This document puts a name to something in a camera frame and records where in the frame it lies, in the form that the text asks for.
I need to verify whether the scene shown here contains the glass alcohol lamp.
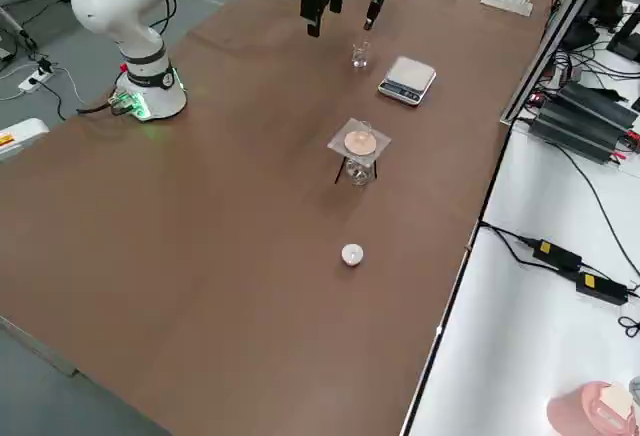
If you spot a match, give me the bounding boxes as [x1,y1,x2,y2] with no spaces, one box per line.
[344,155,375,187]

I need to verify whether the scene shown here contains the pink plastic cup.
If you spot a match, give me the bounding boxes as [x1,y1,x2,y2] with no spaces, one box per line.
[545,380,640,436]

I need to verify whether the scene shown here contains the aluminium frame post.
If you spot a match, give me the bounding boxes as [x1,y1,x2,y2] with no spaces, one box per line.
[499,0,609,125]

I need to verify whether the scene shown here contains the black tripod stand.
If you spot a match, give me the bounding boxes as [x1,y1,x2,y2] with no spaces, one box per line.
[333,153,380,186]

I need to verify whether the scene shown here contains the small white jar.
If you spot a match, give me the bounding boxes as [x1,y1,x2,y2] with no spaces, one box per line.
[341,243,365,268]

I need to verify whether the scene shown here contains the small glass beaker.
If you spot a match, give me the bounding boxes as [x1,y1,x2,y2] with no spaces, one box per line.
[351,40,371,70]

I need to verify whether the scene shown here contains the white control box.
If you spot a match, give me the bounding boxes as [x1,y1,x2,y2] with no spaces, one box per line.
[0,118,51,163]

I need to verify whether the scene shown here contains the black power adapter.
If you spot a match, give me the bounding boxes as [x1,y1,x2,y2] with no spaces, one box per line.
[532,238,584,270]
[574,270,629,306]

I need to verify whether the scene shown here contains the silver digital balance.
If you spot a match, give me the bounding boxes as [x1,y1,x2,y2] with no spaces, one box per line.
[377,55,437,107]

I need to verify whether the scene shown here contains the white power strip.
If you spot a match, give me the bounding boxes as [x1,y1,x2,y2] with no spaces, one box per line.
[18,66,55,93]

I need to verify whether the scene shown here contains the black power supply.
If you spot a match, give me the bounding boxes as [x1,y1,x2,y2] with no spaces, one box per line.
[528,98,632,165]
[554,80,640,130]

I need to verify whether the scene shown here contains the black arm base cable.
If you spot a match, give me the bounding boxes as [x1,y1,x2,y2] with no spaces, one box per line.
[77,98,131,117]

